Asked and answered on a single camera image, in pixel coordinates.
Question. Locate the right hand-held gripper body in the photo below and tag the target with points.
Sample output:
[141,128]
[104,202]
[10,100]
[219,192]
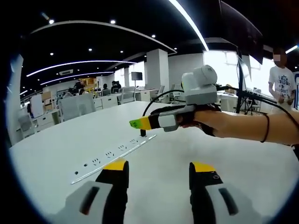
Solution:
[201,91]

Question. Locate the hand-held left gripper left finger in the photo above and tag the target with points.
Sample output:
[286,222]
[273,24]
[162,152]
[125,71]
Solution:
[93,200]

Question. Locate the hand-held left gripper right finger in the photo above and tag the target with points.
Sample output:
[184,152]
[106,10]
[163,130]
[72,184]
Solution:
[219,200]

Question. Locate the white desk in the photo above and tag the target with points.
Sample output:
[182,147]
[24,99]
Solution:
[187,144]

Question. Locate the silver desk power strip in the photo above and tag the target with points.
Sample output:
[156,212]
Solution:
[109,155]

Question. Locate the person's right hand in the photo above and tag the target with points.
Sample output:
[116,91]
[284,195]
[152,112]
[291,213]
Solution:
[205,119]

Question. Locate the black monitor stand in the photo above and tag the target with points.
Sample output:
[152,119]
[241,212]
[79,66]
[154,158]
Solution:
[240,88]

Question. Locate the black screen on stand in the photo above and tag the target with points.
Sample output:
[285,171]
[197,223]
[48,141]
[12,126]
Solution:
[136,75]

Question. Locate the curved ceiling light strip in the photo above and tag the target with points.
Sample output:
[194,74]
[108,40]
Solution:
[191,25]

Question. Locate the dark hanging monitor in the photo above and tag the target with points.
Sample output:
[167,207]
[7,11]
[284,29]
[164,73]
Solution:
[243,28]

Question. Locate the black wristband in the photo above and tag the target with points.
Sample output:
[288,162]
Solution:
[268,128]

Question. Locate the cardboard boxes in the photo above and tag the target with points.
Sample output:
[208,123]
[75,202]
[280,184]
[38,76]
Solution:
[47,100]

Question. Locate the ceiling air vent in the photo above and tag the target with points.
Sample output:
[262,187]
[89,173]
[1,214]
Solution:
[66,72]

